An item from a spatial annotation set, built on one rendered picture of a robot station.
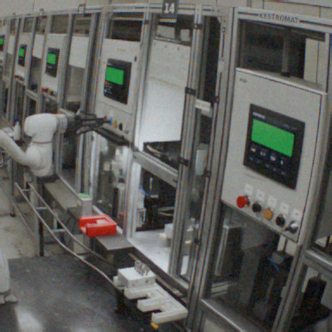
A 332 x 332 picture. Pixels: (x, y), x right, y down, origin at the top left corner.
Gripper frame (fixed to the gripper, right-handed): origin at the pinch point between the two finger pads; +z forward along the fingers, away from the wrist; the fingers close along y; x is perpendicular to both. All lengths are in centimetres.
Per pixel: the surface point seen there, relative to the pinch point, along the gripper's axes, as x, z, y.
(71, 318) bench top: -53, -37, -74
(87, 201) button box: 1.2, -5.1, -40.5
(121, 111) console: -10.3, 4.2, 6.5
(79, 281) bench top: -21, -19, -74
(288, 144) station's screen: -121, 2, 20
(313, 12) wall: 200, 363, 104
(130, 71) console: -15.5, 3.8, 26.6
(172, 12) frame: -45, 5, 57
